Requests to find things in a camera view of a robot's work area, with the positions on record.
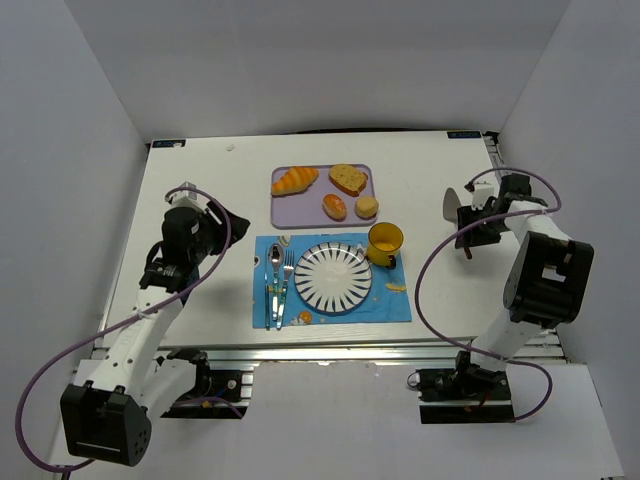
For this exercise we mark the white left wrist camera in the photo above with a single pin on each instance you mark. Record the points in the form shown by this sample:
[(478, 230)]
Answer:
[(185, 197)]

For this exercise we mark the toast bread slice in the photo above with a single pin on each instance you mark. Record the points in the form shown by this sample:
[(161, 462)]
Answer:
[(348, 179)]

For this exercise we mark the steel fork green handle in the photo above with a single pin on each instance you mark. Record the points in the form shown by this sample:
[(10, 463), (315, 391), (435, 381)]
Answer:
[(288, 269)]

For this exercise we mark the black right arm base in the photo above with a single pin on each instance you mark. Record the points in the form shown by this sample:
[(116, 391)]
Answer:
[(464, 394)]

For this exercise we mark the steel spoon green handle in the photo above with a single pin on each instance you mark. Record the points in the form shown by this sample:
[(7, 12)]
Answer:
[(276, 256)]

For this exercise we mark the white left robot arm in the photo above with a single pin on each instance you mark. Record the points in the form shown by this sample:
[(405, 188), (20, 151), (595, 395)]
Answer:
[(109, 417)]

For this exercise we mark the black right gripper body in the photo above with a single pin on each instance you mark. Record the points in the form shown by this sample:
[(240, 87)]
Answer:
[(466, 228)]

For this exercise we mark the aluminium table frame rail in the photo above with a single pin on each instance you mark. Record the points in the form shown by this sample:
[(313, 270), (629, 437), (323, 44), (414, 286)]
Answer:
[(411, 170)]

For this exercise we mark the blue striped white plate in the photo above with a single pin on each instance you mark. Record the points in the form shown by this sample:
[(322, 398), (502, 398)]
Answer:
[(333, 278)]

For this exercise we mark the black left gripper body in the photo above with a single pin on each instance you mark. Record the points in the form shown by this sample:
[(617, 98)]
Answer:
[(220, 226)]

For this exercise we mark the steel knife green handle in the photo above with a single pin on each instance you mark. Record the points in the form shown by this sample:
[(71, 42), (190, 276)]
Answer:
[(267, 311)]

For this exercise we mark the blue corner label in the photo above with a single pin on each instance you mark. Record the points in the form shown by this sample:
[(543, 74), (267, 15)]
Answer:
[(464, 134), (168, 143)]

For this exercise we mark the blue printed placemat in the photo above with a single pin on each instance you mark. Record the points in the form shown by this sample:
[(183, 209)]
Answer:
[(387, 301)]

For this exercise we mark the right blue corner label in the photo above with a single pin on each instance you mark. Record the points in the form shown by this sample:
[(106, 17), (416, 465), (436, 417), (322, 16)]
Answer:
[(464, 134)]

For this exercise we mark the left blue corner label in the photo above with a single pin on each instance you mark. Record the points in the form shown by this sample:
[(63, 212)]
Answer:
[(168, 143)]

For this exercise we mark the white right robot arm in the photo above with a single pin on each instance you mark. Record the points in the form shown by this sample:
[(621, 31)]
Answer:
[(545, 286)]

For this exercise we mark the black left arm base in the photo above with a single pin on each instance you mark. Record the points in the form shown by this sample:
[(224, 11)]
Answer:
[(216, 393)]

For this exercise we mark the glazed round bun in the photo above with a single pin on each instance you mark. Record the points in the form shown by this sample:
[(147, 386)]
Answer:
[(334, 207)]

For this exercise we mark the small pale muffin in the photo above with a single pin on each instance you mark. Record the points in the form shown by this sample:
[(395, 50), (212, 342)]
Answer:
[(366, 207)]

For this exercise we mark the yellow mug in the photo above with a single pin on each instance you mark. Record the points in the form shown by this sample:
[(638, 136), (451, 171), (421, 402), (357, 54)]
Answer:
[(385, 240)]

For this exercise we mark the lilac plastic tray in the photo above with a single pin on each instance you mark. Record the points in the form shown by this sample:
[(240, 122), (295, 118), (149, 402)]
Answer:
[(304, 210)]

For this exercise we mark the orange croissant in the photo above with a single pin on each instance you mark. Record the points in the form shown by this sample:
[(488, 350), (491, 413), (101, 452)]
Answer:
[(295, 180)]

